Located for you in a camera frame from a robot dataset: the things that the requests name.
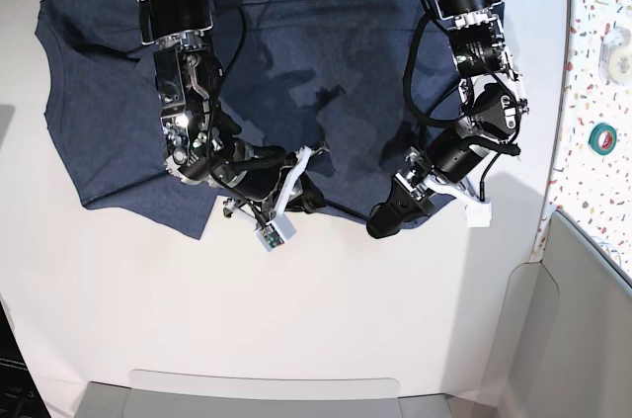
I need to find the grey chair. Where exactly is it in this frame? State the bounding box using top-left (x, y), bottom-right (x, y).
top-left (77, 211), bottom-right (631, 417)

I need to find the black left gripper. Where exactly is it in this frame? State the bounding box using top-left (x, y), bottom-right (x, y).
top-left (365, 130), bottom-right (520, 239)

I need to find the terrazzo patterned side table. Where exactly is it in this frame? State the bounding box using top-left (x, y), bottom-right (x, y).
top-left (531, 0), bottom-right (631, 279)

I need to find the dark blue printed t-shirt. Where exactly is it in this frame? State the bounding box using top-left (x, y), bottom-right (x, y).
top-left (34, 0), bottom-right (505, 241)

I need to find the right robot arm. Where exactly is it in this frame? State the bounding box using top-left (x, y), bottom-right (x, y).
top-left (137, 0), bottom-right (327, 225)

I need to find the clear tape dispenser roll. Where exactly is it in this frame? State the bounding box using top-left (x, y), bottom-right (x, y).
top-left (598, 27), bottom-right (631, 86)

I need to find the green tape roll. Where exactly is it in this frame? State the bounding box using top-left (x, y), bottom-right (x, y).
top-left (589, 123), bottom-right (617, 156)

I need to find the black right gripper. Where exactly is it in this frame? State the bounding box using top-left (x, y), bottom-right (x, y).
top-left (206, 140), bottom-right (328, 220)

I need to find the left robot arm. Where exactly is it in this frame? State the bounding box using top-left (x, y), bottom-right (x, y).
top-left (366, 0), bottom-right (528, 239)

